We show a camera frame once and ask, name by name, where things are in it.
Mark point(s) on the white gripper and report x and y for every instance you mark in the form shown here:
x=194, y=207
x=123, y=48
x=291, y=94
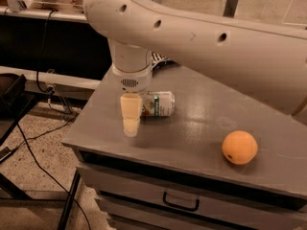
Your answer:
x=131, y=81

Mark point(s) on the grey drawer cabinet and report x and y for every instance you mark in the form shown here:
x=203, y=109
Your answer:
x=182, y=155

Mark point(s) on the black metal table leg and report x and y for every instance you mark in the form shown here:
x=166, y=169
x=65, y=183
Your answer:
x=69, y=202

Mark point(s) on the black drawer handle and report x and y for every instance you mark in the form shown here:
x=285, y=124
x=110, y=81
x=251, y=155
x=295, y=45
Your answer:
x=180, y=203

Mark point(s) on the blue Kettle chips bag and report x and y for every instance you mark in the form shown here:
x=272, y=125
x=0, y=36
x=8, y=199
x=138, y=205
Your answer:
x=159, y=60

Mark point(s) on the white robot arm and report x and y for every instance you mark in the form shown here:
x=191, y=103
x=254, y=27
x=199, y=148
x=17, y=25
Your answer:
x=265, y=62

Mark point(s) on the orange fruit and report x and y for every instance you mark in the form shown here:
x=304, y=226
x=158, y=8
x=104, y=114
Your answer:
x=239, y=147

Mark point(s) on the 7up soda can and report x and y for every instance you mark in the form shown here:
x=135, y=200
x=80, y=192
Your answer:
x=158, y=103

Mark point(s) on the metal bracket right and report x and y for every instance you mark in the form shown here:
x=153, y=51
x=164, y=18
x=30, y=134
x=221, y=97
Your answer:
x=230, y=8

